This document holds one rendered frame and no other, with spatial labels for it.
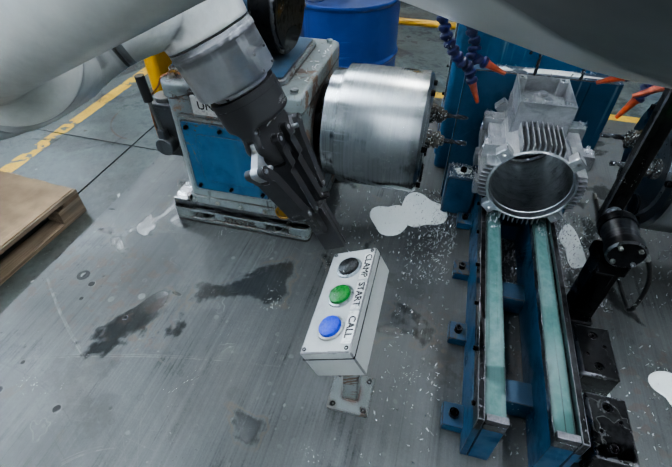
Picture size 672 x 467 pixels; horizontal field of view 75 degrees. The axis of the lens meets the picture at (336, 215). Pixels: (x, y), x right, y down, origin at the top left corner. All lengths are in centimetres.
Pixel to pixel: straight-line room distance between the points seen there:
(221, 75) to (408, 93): 47
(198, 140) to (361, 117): 33
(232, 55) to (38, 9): 26
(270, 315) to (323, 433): 25
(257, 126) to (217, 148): 47
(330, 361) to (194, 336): 41
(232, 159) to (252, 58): 50
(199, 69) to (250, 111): 6
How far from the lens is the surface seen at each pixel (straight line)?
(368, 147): 84
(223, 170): 96
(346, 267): 61
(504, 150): 85
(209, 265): 101
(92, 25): 19
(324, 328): 55
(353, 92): 85
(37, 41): 22
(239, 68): 44
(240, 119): 46
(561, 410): 74
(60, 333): 101
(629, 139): 104
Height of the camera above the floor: 153
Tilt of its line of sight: 42 degrees down
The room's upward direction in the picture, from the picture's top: straight up
